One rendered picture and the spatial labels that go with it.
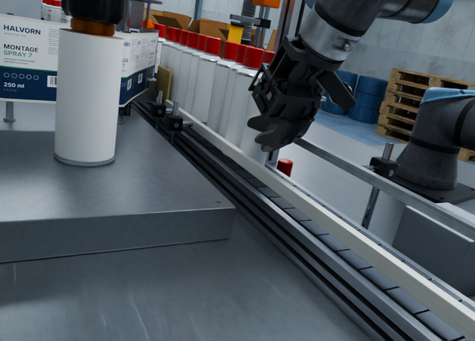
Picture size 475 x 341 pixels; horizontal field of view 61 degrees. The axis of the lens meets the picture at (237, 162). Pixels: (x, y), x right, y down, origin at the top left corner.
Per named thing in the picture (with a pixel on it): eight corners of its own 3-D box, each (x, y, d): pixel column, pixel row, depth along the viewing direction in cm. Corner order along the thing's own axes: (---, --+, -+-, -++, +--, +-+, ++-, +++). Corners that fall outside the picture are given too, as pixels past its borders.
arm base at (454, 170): (380, 169, 103) (391, 131, 100) (411, 165, 112) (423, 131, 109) (435, 192, 92) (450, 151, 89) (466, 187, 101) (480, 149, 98)
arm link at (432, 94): (425, 133, 107) (442, 83, 103) (476, 150, 97) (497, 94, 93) (400, 134, 100) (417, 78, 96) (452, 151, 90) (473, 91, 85)
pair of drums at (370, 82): (336, 109, 797) (346, 70, 773) (382, 124, 723) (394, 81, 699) (314, 108, 756) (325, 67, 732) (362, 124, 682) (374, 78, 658)
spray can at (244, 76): (215, 153, 77) (234, 44, 71) (236, 151, 81) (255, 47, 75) (232, 162, 74) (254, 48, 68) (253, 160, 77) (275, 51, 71)
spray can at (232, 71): (213, 143, 84) (230, 42, 78) (238, 146, 85) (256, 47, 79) (217, 151, 79) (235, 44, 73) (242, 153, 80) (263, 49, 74)
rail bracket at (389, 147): (325, 241, 62) (354, 139, 56) (359, 237, 65) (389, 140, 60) (339, 252, 59) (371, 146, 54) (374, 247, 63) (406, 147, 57)
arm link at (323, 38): (346, 8, 56) (377, 44, 51) (329, 35, 59) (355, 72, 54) (304, -4, 52) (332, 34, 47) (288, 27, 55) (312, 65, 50)
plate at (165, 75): (153, 97, 110) (157, 64, 107) (156, 98, 110) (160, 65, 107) (165, 107, 102) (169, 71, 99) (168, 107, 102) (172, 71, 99)
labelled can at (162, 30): (141, 91, 124) (148, 22, 118) (157, 93, 126) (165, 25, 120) (146, 95, 120) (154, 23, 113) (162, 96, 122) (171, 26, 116)
